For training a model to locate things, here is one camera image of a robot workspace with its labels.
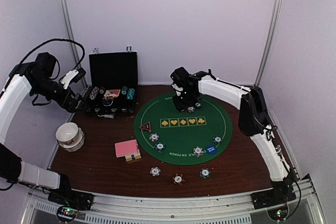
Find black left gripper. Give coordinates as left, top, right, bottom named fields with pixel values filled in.
left=31, top=76, right=89, bottom=113

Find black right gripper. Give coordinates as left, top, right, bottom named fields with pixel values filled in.
left=173, top=89, right=198, bottom=111

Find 10 chips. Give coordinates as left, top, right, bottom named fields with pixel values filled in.
left=187, top=106, right=195, bottom=113
left=149, top=133, right=160, bottom=142
left=193, top=146, right=204, bottom=157

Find blue green 50 chip stack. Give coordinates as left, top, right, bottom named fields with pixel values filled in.
left=200, top=168, right=211, bottom=179

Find blue white 10 chip stack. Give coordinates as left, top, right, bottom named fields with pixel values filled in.
left=150, top=166, right=161, bottom=177

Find red black 100 chip stack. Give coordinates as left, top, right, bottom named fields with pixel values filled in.
left=172, top=174, right=185, bottom=185

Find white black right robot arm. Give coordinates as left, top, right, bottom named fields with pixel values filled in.
left=170, top=67, right=295, bottom=204

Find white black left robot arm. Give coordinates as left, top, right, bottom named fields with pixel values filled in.
left=1, top=38, right=86, bottom=205

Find white left wrist cover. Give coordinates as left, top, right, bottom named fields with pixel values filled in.
left=60, top=70, right=79, bottom=90

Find black white chips in case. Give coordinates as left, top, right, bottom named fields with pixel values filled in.
left=89, top=87, right=106, bottom=101

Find white ceramic bowl stack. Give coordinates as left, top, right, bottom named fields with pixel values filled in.
left=56, top=122, right=85, bottom=152

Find red playing card in case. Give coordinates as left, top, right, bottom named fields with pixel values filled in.
left=104, top=89, right=120, bottom=98

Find round green poker mat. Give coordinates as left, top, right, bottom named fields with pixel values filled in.
left=134, top=93, right=233, bottom=165

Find black poker chip case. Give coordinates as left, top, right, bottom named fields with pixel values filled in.
left=85, top=51, right=138, bottom=118

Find red black triangle marker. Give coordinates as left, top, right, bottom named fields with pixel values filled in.
left=139, top=121, right=152, bottom=132

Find teal chips in case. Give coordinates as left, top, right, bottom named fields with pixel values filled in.
left=121, top=86, right=135, bottom=100

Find pink playing card deck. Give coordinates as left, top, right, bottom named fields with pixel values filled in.
left=114, top=140, right=139, bottom=158

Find card deck holder box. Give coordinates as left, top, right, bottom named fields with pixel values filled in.
left=125, top=151, right=142, bottom=162

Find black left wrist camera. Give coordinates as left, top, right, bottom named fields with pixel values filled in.
left=35, top=52, right=57, bottom=79

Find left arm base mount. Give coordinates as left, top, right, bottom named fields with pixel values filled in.
left=47, top=189, right=94, bottom=210

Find left aluminium frame post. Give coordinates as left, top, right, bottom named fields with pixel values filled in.
left=54, top=0, right=82, bottom=67

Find aluminium frame post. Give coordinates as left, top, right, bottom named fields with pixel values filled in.
left=54, top=0, right=82, bottom=67
left=254, top=0, right=283, bottom=87

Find aluminium front rail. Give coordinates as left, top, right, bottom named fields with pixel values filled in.
left=19, top=179, right=327, bottom=223

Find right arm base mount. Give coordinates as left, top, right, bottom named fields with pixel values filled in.
left=251, top=182, right=296, bottom=209

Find right aluminium frame post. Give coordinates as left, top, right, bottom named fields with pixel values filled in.
left=254, top=0, right=283, bottom=87

